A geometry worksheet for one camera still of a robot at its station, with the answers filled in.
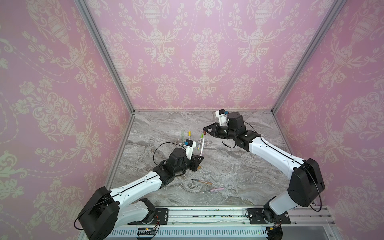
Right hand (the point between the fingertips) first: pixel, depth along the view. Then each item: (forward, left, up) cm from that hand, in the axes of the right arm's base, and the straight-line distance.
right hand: (204, 128), depth 79 cm
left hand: (-13, +1, -9) cm, 16 cm away
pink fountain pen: (-24, -4, -25) cm, 35 cm away
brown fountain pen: (-19, +2, -25) cm, 31 cm away
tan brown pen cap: (-10, +3, -25) cm, 28 cm away
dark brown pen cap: (-2, 0, -1) cm, 2 cm away
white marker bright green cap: (-8, +1, -6) cm, 9 cm away
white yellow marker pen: (+14, +9, -24) cm, 29 cm away
